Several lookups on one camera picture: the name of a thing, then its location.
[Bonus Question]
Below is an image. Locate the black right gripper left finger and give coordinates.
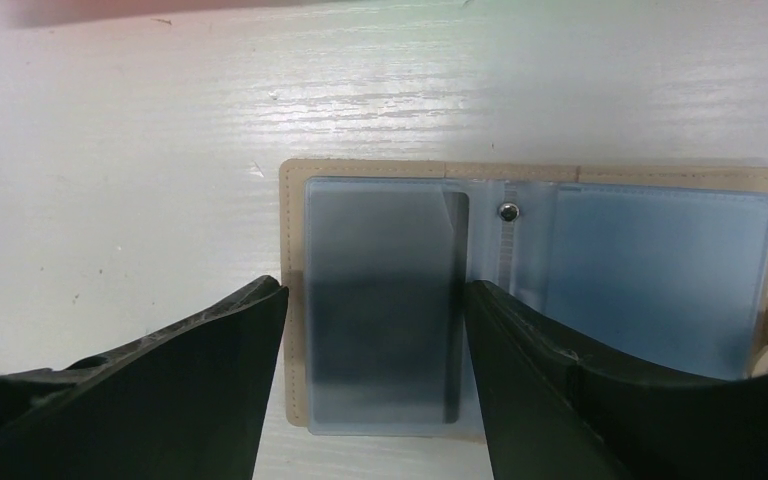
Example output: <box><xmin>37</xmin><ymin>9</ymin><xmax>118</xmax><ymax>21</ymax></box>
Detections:
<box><xmin>0</xmin><ymin>276</ymin><xmax>288</xmax><ymax>479</ymax></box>

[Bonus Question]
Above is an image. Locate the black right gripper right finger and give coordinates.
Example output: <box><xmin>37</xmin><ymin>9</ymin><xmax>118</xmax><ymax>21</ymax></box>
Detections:
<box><xmin>464</xmin><ymin>281</ymin><xmax>768</xmax><ymax>479</ymax></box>

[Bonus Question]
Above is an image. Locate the beige card holder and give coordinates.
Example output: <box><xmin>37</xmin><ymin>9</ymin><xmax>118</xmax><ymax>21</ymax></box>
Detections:
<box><xmin>280</xmin><ymin>159</ymin><xmax>768</xmax><ymax>441</ymax></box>

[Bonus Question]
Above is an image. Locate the left red bin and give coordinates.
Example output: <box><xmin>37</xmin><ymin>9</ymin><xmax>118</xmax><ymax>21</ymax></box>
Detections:
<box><xmin>6</xmin><ymin>0</ymin><xmax>319</xmax><ymax>28</ymax></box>

